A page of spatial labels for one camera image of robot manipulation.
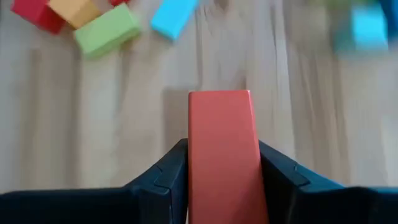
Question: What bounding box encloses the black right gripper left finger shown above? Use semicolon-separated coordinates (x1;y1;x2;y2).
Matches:
0;138;189;224

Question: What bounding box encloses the blue rectangular block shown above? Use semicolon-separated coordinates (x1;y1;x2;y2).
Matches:
381;0;398;47

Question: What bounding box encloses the small teal cube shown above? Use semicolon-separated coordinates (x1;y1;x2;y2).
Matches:
334;4;389;55

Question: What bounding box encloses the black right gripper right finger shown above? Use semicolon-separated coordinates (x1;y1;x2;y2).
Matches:
259;139;398;224

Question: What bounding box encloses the green rectangular block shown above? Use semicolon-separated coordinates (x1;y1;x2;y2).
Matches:
73;2;142;60

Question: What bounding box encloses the orange-red rectangular block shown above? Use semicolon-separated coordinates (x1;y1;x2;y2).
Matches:
187;89;271;224

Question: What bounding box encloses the small yellow cube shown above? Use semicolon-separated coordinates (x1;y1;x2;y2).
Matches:
48;0;103;30

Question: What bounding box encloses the teal rectangular block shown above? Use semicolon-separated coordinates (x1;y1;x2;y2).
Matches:
150;0;200;42

